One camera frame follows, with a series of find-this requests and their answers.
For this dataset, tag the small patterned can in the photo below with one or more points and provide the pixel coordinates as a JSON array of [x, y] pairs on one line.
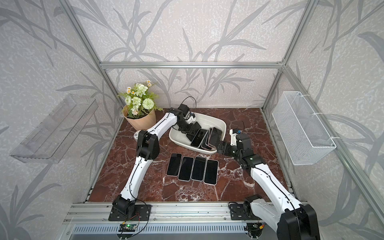
[[136, 135]]

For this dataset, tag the phone with pink case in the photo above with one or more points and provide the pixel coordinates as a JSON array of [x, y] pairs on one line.
[[174, 165]]

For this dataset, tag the clear plastic wall shelf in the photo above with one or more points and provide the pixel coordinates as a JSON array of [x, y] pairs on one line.
[[52, 138]]

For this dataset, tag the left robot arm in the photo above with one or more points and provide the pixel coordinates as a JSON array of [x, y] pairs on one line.
[[147, 150]]

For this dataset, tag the black phone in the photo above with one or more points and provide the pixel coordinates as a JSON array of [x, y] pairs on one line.
[[198, 169], [214, 137], [198, 138], [211, 172]]

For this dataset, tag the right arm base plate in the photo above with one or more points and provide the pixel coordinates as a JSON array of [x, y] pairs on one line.
[[241, 212]]

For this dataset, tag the white wire mesh basket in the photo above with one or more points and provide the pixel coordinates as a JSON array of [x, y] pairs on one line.
[[305, 137]]

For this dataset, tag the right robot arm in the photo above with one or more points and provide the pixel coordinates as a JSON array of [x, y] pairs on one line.
[[288, 217]]

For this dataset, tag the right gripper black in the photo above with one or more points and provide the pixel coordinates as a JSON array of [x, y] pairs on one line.
[[225, 152]]

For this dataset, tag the potted artificial flower plant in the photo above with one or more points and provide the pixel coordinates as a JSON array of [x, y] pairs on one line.
[[140, 106]]

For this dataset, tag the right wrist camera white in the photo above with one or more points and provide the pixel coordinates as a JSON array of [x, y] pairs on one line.
[[233, 133]]

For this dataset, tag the left green circuit board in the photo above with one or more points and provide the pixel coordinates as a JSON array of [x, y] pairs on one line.
[[128, 228]]

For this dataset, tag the phone with light blue case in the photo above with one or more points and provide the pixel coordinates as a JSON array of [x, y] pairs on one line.
[[186, 169]]

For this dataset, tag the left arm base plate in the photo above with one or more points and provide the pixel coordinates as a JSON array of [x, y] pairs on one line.
[[136, 213]]

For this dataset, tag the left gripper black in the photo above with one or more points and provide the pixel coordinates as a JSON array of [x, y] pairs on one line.
[[192, 127]]

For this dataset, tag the right circuit board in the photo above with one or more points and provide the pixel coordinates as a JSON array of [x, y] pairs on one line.
[[254, 228]]

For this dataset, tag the white plastic storage box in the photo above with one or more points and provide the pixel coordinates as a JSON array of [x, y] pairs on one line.
[[206, 122]]

